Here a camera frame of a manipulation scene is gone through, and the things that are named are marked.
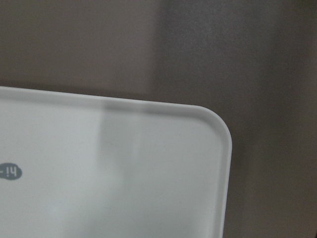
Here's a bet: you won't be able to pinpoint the cream white rectangular tray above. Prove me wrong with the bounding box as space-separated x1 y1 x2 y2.
0 87 232 238

